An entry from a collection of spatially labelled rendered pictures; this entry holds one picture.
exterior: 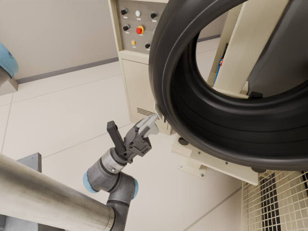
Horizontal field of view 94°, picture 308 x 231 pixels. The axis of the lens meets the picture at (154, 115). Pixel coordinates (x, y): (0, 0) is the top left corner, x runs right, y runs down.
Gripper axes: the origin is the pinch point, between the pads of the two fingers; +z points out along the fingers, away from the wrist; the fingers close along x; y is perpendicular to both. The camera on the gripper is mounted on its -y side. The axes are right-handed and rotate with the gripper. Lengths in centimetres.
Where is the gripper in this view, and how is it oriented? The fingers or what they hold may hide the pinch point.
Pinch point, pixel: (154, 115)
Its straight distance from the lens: 50.1
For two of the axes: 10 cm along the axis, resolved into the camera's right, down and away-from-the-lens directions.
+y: 6.6, 5.9, 4.6
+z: 7.1, -6.9, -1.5
